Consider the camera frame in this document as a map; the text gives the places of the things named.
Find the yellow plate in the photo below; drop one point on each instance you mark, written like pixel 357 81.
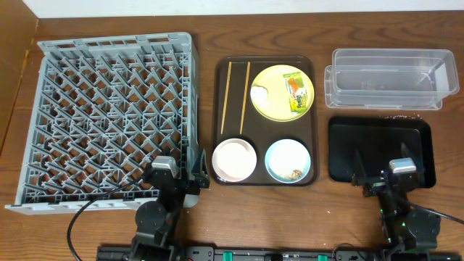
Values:
pixel 277 107

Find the green orange snack wrapper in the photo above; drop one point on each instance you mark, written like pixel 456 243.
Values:
pixel 298 96

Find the dark brown serving tray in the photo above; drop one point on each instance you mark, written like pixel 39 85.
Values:
pixel 259 131

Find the clear plastic bin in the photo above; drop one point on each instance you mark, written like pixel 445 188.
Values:
pixel 405 79

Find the left wooden chopstick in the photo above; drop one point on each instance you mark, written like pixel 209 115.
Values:
pixel 226 97

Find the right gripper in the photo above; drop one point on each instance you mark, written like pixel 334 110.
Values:
pixel 388 180

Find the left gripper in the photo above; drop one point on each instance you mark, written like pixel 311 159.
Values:
pixel 177 182

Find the white tissue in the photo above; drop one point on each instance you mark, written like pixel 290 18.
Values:
pixel 259 95

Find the light blue bowl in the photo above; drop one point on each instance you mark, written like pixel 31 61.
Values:
pixel 286 155

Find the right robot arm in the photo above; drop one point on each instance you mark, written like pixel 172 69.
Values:
pixel 407 227

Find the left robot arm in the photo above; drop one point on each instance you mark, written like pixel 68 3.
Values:
pixel 157 220

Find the wooden chopstick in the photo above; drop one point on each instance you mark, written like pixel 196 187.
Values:
pixel 244 103
pixel 226 97

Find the grey dishwasher rack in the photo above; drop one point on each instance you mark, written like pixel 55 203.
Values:
pixel 103 109

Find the white pink bowl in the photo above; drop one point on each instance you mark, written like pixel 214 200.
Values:
pixel 234 160

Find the right wooden chopstick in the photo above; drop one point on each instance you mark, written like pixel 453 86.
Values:
pixel 244 103

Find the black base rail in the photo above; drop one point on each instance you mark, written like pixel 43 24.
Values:
pixel 207 253

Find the food scraps pile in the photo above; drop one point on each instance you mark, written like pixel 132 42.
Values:
pixel 293 175

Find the black waste tray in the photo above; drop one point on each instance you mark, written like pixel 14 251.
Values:
pixel 378 141

